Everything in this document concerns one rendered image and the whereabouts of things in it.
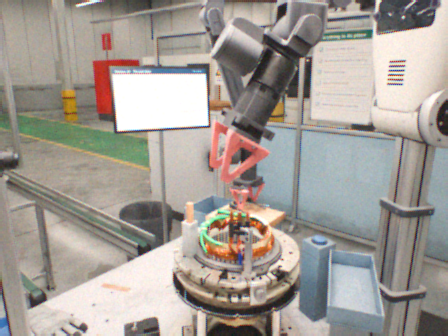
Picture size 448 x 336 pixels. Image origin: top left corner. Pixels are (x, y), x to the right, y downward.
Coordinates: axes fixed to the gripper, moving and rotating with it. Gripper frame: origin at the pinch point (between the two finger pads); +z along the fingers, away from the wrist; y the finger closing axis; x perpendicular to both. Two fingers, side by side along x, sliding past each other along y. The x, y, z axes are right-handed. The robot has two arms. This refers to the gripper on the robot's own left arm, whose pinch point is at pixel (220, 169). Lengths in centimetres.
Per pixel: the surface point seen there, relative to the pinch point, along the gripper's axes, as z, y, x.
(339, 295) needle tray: 15.5, -9.6, 44.0
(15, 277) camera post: 38.4, -13.4, -21.4
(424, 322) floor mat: 43, -97, 201
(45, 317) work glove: 72, -48, -11
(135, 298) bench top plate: 61, -54, 14
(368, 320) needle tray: 13.8, 1.7, 42.3
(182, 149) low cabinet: 38, -280, 50
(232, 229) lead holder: 12.0, -12.1, 12.8
